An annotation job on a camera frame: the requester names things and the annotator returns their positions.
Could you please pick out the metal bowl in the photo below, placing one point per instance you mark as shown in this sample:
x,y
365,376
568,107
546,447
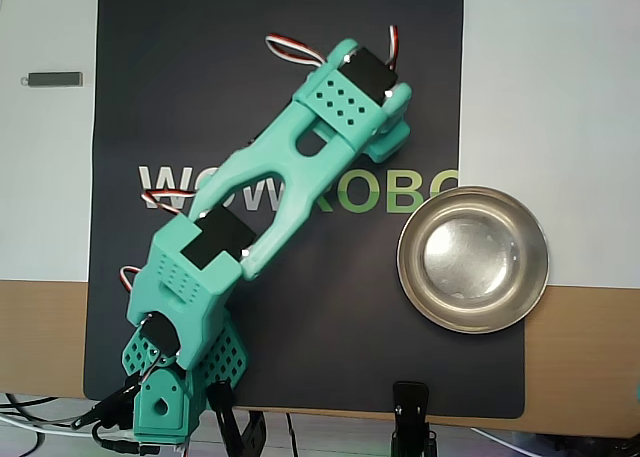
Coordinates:
x,y
472,259

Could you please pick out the black mat with WOWROBO print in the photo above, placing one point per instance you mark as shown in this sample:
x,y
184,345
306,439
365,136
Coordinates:
x,y
200,77

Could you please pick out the grey USB stick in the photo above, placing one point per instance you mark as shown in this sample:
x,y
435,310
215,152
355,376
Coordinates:
x,y
52,79

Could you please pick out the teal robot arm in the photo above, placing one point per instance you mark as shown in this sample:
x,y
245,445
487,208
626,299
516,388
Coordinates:
x,y
260,162

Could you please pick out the white paper sheet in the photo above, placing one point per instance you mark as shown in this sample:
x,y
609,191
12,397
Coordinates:
x,y
550,77

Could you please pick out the black table clamp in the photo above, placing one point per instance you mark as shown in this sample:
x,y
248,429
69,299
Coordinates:
x,y
222,412

